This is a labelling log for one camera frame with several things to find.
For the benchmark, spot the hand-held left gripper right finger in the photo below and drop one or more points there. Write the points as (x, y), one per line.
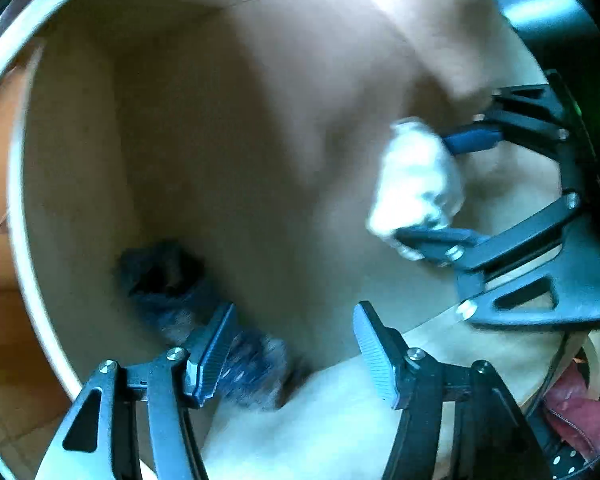
(375, 355)

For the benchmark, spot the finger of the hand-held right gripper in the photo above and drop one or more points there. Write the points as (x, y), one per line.
(472, 140)
(430, 237)

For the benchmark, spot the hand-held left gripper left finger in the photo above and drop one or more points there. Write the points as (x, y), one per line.
(212, 355)

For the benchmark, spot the navy dotted underwear roll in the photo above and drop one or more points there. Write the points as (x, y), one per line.
(250, 365)

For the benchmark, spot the pale lilac underwear roll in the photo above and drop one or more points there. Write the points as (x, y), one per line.
(415, 175)

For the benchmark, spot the light wooden drawer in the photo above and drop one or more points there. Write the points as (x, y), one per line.
(230, 135)

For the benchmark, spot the dark patterned sock bundle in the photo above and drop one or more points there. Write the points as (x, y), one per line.
(150, 270)

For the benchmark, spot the bentwood chair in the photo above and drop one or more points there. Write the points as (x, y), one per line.
(592, 360)

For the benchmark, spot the red bag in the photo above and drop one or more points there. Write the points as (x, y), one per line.
(580, 410)

